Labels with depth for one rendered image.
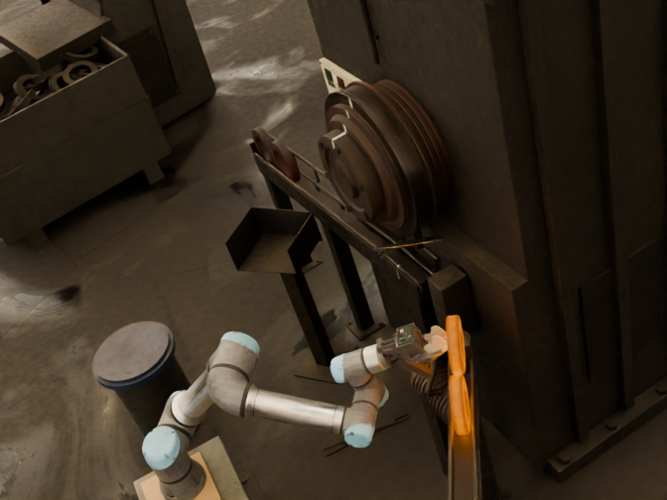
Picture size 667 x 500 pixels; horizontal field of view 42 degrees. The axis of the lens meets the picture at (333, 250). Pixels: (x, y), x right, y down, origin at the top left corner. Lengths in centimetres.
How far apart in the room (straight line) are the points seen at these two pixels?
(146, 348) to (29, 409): 90
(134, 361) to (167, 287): 101
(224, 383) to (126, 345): 100
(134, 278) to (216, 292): 51
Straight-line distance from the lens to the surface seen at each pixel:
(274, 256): 315
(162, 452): 274
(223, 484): 293
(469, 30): 202
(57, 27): 526
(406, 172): 231
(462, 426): 229
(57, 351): 423
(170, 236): 454
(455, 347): 226
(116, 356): 334
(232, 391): 240
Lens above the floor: 253
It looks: 39 degrees down
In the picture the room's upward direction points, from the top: 19 degrees counter-clockwise
